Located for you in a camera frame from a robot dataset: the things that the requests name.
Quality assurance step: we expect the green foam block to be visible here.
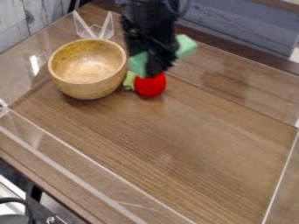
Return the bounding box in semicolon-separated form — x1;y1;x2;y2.
128;34;198;78

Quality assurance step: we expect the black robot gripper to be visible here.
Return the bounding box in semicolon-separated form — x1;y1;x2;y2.
120;0;183;78

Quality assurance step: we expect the brown wooden bowl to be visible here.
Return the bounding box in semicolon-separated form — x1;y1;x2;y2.
48;38;127;100

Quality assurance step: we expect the black metal clamp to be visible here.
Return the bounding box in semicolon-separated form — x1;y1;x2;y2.
25;185;84;224

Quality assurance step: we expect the black cable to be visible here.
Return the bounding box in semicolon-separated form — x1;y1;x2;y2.
0;197;33;224

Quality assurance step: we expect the red knitted strawberry toy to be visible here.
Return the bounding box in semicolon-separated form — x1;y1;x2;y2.
123;71;167;97

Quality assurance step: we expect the clear acrylic corner bracket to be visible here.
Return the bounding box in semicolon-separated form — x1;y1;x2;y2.
72;11;115;39

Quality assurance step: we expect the clear acrylic tray wall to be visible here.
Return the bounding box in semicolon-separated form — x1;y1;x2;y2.
0;100;195;224

